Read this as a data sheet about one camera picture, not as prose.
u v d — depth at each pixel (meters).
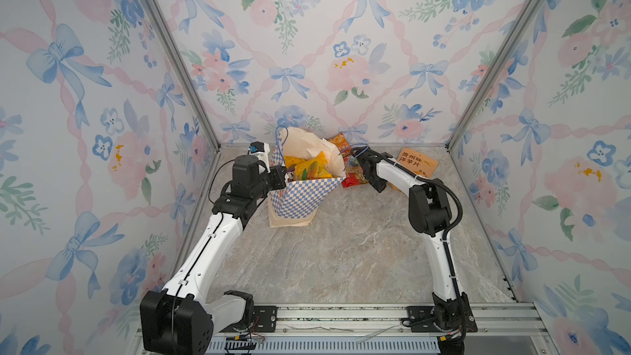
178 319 0.39
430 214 0.62
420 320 0.73
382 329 0.73
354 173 1.05
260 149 0.68
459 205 0.54
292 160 1.00
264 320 0.75
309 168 0.89
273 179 0.68
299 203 0.79
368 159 0.81
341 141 1.17
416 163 1.10
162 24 0.79
